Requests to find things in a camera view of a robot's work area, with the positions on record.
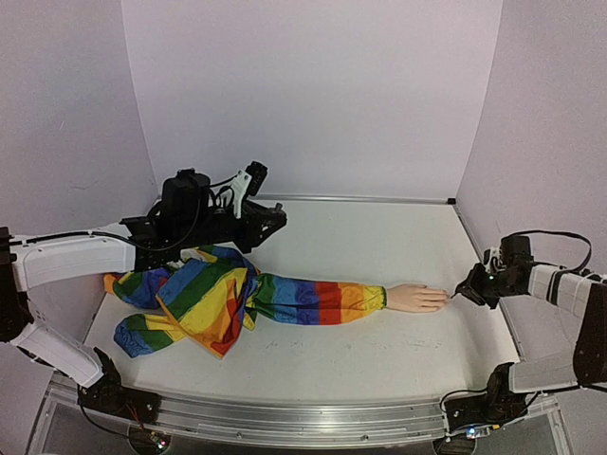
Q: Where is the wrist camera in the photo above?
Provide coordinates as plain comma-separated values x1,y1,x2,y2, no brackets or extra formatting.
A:
483,246,504,274
230,161,267,219

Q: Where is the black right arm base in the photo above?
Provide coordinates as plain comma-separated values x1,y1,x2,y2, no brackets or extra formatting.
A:
439,362,538,433

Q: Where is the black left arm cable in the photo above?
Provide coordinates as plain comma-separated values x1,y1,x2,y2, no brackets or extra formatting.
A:
89,231,138,250

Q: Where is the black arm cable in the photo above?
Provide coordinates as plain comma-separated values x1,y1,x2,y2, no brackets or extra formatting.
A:
89,231,138,250
502,229,594,274

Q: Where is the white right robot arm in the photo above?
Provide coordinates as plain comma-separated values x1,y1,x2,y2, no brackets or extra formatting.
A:
454,229,606,395

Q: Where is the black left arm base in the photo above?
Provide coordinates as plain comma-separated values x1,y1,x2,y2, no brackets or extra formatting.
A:
78,348,161,424

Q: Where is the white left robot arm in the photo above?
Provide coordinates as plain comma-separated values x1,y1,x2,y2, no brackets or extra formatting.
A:
1,161,287,414

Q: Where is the aluminium front rail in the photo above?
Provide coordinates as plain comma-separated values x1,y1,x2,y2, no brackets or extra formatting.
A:
45,383,556,440

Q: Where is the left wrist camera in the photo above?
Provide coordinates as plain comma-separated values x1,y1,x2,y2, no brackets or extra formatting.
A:
230,161,267,219

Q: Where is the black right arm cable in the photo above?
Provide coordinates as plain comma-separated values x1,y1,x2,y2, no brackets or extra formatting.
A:
502,229,594,274

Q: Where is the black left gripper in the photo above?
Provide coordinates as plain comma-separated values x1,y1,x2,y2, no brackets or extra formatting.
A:
179,200,289,255

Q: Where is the rainbow striped jacket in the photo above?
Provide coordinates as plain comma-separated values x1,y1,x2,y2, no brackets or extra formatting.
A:
104,246,387,358

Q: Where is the mannequin hand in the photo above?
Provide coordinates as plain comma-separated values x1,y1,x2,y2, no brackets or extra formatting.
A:
386,284,449,314

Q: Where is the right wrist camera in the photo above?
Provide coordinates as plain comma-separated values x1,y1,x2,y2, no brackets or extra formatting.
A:
483,246,504,274

